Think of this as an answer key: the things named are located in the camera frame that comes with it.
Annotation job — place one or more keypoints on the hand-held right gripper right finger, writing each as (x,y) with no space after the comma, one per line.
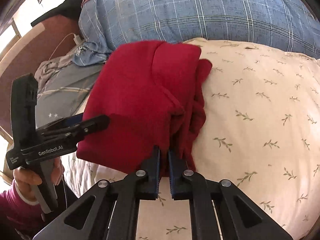
(174,180)

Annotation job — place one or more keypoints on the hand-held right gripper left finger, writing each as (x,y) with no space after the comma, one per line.
(153,180)

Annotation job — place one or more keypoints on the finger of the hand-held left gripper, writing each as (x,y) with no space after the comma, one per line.
(72,120)
(96,123)

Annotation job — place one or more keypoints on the cream leaf-print blanket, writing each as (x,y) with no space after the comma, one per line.
(250,105)

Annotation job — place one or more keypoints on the wooden window frame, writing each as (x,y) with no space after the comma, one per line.
(16,28)

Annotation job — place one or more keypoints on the person's left hand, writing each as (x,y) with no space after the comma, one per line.
(23,180)

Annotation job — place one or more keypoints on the grey bedsheet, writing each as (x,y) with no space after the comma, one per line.
(62,92)

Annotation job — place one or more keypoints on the brown wooden headboard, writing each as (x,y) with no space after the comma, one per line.
(32,50)

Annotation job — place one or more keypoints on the white phone charger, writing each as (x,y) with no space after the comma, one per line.
(77,38)

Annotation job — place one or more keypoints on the blue plaid quilt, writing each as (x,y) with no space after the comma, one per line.
(200,12)

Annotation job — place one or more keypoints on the red knit sweater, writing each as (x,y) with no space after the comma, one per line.
(135,92)

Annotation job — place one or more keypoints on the black cloth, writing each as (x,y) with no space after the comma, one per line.
(67,7)

